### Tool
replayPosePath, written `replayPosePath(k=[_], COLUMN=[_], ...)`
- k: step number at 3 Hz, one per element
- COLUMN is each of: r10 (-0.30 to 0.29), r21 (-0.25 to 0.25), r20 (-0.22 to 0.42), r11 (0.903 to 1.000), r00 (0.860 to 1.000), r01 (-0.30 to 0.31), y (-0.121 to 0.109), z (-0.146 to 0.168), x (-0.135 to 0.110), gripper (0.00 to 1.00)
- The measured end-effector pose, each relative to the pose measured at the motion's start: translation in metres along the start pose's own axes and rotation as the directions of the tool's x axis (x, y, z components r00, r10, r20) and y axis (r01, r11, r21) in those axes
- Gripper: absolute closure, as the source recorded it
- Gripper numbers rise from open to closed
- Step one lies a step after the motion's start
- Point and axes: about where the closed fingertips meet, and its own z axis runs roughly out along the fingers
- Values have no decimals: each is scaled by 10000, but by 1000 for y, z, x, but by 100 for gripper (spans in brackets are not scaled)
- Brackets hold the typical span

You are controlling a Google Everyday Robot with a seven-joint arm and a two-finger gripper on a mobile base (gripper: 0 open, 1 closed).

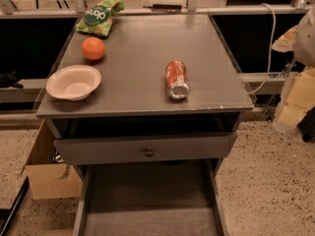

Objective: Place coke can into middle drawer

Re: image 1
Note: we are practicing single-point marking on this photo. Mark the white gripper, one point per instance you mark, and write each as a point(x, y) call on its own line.
point(305, 44)

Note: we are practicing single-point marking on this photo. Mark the red coke can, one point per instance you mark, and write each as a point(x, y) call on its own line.
point(176, 80)

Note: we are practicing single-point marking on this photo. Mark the grey drawer cabinet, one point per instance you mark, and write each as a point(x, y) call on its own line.
point(132, 99)

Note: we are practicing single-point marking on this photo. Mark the brass drawer knob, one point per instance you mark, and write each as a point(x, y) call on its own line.
point(149, 152)

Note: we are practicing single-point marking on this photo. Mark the grey top drawer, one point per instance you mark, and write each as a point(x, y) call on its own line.
point(132, 149)

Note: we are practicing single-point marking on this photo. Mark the open grey middle drawer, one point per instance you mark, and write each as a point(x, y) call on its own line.
point(150, 199)

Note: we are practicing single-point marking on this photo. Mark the green chip bag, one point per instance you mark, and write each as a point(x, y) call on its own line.
point(99, 20)

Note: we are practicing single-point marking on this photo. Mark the orange fruit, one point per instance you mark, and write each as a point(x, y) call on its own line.
point(93, 48)

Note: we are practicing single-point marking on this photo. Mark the white paper bowl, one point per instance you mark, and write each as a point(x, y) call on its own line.
point(73, 83)

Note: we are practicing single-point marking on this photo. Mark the cardboard box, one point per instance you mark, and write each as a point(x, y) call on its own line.
point(48, 178)

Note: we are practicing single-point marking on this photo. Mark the black object on shelf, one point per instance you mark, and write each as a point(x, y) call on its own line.
point(9, 80)

